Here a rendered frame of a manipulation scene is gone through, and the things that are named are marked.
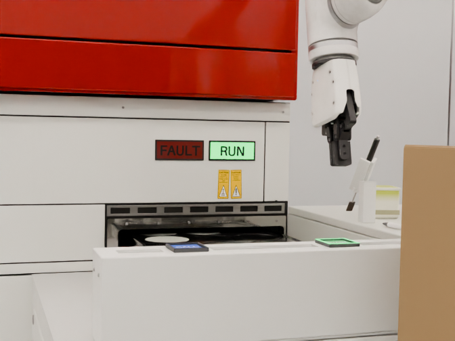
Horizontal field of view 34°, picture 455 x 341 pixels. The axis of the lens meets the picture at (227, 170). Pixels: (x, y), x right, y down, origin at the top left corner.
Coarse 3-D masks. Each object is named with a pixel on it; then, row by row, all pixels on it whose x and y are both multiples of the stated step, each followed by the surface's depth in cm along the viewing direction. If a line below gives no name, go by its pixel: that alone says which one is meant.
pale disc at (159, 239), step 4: (160, 236) 172; (164, 236) 172; (168, 236) 172; (172, 236) 172; (148, 240) 165; (152, 240) 165; (156, 240) 166; (160, 240) 166; (164, 240) 166; (168, 240) 166; (172, 240) 166; (176, 240) 166; (180, 240) 166; (184, 240) 166
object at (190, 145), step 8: (160, 144) 172; (168, 144) 173; (176, 144) 174; (184, 144) 174; (192, 144) 175; (200, 144) 176; (160, 152) 173; (168, 152) 173; (176, 152) 174; (184, 152) 174; (192, 152) 175; (200, 152) 176
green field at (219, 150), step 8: (216, 144) 177; (224, 144) 177; (232, 144) 178; (240, 144) 179; (248, 144) 179; (216, 152) 177; (224, 152) 177; (232, 152) 178; (240, 152) 179; (248, 152) 179
